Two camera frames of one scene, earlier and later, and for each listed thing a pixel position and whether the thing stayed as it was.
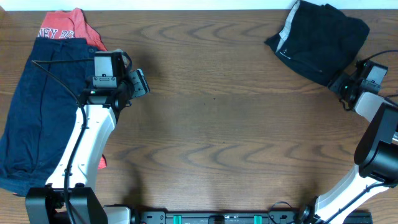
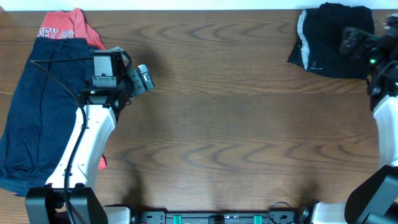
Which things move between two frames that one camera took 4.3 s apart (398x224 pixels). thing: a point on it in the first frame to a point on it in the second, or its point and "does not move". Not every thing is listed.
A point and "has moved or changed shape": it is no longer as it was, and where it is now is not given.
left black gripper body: x=138 y=83 does not move
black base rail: x=247 y=216 does not move
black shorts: x=319 y=41 has moved or changed shape
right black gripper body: x=336 y=84 to x=356 y=38
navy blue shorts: x=42 y=112 does not move
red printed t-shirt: x=72 y=23 does not move
